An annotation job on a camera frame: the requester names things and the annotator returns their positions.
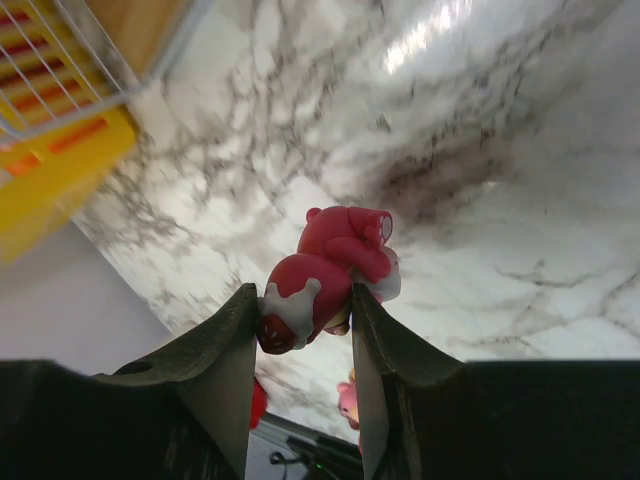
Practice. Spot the yellow plastic basket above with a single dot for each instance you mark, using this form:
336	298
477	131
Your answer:
45	179

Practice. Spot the red bell pepper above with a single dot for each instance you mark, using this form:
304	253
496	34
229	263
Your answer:
259	404

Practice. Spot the pink bear toy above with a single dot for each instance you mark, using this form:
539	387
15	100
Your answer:
310	291

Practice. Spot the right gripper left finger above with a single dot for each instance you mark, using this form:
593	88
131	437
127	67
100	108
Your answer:
210	369

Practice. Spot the white wire wooden shelf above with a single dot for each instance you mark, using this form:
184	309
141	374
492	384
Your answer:
63	61

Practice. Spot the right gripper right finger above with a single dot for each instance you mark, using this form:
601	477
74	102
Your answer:
411	398

